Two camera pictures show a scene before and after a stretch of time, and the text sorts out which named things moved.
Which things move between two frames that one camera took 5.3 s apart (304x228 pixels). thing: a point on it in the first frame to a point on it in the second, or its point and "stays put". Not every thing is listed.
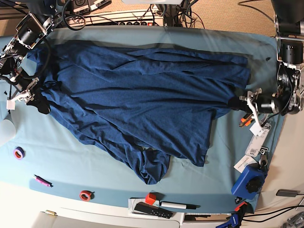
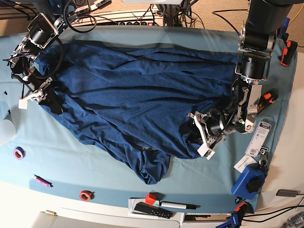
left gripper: x=24 y=86 to x=37 y=85
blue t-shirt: x=152 y=103 stays put
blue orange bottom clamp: x=235 y=218 stays put
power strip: x=141 y=18 stays put
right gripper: x=260 y=103 to x=209 y=128
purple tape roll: x=19 y=153 stays put
